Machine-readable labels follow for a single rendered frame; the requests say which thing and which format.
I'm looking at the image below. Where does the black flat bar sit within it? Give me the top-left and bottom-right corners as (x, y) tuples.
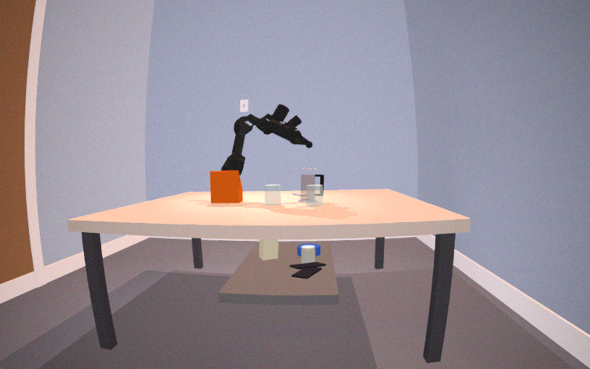
(289, 262), (326, 269)
(291, 267), (322, 279)

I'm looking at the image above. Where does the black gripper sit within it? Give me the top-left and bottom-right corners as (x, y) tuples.
(275, 123), (311, 145)

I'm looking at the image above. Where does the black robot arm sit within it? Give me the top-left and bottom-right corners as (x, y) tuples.
(221, 104), (302, 176)

